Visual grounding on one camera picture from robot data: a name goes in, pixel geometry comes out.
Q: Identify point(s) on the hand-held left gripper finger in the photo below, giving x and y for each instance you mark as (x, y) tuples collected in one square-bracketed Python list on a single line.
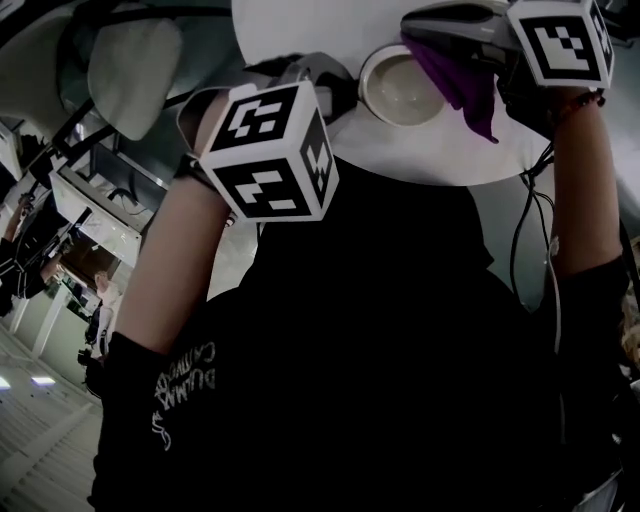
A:
[(341, 102)]

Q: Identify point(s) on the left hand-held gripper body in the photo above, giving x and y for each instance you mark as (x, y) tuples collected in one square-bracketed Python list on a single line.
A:
[(260, 150)]

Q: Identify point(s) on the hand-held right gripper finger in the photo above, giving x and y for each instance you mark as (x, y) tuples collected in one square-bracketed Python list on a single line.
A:
[(450, 22)]

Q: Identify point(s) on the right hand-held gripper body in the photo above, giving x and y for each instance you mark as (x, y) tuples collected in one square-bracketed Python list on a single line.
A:
[(560, 45)]

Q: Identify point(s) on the white mug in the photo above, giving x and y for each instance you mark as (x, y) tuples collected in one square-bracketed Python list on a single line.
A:
[(400, 92)]

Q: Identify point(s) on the purple cloth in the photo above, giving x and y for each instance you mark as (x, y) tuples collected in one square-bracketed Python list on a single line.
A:
[(465, 85)]

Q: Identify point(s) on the person's right forearm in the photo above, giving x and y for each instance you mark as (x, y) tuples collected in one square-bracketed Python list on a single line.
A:
[(585, 190)]

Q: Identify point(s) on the person's left forearm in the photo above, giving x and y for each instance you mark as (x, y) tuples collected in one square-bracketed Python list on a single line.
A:
[(170, 260)]

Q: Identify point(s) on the black wristband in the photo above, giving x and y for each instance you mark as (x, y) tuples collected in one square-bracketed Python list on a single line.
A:
[(192, 172)]

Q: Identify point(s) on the white chair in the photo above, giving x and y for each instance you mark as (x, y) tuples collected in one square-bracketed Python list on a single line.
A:
[(132, 75)]

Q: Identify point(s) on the white desk with monitor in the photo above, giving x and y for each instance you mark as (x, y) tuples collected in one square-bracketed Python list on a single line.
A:
[(105, 200)]

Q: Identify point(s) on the person's black shirt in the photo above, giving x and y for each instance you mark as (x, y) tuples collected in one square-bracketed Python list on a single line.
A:
[(375, 350)]

